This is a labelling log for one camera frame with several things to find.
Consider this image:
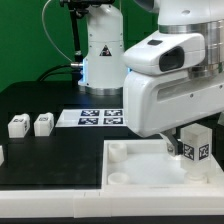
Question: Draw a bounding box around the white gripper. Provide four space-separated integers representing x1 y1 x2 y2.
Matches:
123 31 224 156

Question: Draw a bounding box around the white square tabletop part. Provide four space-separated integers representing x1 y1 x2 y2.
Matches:
102 140 224 191

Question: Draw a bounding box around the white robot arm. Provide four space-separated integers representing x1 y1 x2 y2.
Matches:
81 0 224 137

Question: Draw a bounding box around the white part at left edge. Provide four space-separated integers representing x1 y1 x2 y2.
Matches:
0 145 4 166

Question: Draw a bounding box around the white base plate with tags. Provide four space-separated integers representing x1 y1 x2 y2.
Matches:
56 109 125 127

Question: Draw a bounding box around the white L-shaped obstacle wall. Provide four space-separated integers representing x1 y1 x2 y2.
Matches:
0 179 224 218

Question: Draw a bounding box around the black cable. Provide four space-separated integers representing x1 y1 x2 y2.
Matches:
36 63 83 82

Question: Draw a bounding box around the grey cable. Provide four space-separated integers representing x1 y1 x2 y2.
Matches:
41 0 74 64

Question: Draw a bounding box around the black camera stand pole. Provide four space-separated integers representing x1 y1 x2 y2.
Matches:
59 0 115 87

